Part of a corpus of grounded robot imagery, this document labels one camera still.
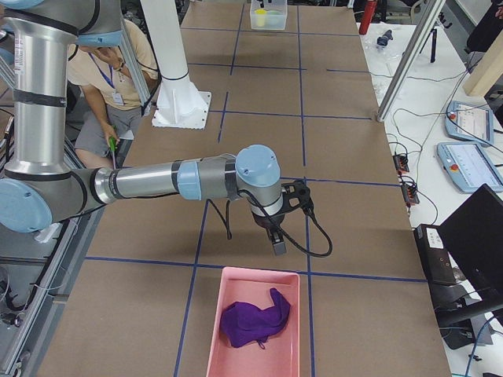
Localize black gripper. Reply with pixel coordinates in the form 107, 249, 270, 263
251, 180, 313, 255

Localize yellow plastic cup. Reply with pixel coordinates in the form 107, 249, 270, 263
254, 9, 267, 23

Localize purple cloth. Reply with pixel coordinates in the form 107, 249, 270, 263
220, 287, 292, 350

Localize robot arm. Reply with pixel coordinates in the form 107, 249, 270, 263
1, 1, 314, 254

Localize translucent white plastic box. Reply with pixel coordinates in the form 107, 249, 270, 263
249, 0, 288, 31

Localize black computer box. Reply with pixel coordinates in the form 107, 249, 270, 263
413, 224, 466, 286

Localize red bottle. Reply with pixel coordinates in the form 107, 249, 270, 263
358, 0, 377, 35

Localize folded dark blue umbrella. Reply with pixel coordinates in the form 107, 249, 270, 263
376, 29, 393, 48

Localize pink plastic bin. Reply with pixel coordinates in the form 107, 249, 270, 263
206, 267, 300, 376

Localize black power strip right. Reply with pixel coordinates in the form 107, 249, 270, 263
401, 181, 420, 207

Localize black power strip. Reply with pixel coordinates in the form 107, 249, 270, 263
392, 154, 409, 175
401, 181, 420, 207

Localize black power strip left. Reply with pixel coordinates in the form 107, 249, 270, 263
392, 154, 409, 175

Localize seated person beige shirt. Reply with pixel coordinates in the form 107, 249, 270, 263
67, 44, 143, 168

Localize black monitor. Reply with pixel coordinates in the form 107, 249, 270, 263
438, 184, 502, 298

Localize teach pendant near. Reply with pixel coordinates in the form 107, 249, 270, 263
436, 141, 502, 193

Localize teach pendant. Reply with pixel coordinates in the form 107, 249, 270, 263
436, 141, 502, 193
445, 101, 494, 147

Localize teach pendant far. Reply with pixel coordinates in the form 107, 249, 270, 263
445, 101, 494, 147

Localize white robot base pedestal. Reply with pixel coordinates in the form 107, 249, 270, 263
141, 0, 211, 130

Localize aluminium frame post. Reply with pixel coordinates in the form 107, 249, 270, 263
376, 0, 446, 122

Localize green handled scissors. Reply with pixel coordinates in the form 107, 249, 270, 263
108, 136, 117, 170

